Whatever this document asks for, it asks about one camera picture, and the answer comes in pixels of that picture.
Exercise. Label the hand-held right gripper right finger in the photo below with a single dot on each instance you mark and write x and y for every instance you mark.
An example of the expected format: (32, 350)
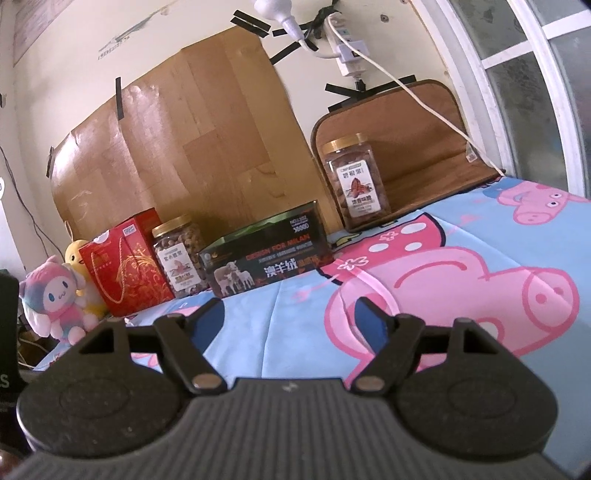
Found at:
(371, 327)

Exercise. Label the yellow duck plush toy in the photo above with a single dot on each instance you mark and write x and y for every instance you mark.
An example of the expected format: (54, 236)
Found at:
(74, 258)

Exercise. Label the pink plush toy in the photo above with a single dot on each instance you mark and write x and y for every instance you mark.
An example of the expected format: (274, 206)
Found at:
(55, 290)

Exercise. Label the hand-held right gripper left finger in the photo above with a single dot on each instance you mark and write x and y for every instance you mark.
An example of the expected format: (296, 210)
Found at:
(210, 323)

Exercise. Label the red gift box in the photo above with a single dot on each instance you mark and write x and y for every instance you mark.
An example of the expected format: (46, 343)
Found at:
(129, 272)

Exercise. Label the cashew jar with gold lid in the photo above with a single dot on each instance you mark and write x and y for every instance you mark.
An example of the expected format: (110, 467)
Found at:
(180, 263)

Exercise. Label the white power adapter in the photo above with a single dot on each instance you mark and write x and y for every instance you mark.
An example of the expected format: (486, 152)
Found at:
(351, 50)

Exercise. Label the brown cushion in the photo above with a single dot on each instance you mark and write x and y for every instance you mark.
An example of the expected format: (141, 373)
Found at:
(425, 152)

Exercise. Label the black box with sheep print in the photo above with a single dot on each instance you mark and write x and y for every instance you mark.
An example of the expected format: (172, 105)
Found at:
(263, 258)

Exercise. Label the pecan jar with gold lid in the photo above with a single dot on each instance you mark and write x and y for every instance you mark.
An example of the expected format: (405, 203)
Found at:
(360, 184)

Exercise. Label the white window frame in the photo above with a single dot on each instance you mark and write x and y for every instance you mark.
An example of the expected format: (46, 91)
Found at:
(466, 69)

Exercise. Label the pig print blanket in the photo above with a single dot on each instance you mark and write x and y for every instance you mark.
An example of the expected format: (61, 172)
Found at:
(461, 258)

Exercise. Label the black tape strip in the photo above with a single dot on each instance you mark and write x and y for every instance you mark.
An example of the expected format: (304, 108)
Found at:
(51, 161)
(251, 23)
(119, 99)
(341, 89)
(346, 105)
(286, 51)

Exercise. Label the wood-pattern board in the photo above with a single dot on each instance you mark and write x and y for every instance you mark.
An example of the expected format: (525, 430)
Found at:
(207, 138)

